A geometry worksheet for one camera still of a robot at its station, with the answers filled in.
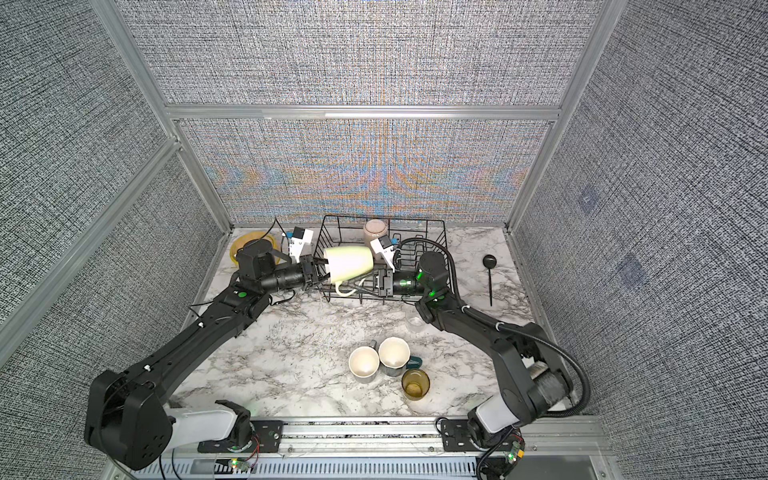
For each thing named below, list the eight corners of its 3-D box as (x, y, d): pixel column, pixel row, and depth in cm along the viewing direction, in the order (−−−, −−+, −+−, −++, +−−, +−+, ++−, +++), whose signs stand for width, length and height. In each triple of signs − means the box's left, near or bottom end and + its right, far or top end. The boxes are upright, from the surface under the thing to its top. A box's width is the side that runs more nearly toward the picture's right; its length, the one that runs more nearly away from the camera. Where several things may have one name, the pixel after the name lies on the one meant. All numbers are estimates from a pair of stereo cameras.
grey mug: (359, 393, 82) (357, 381, 74) (348, 367, 87) (344, 353, 79) (388, 377, 85) (388, 364, 77) (375, 353, 89) (374, 338, 81)
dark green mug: (383, 384, 83) (383, 371, 75) (376, 355, 88) (375, 340, 80) (418, 374, 85) (422, 361, 77) (409, 346, 90) (411, 331, 82)
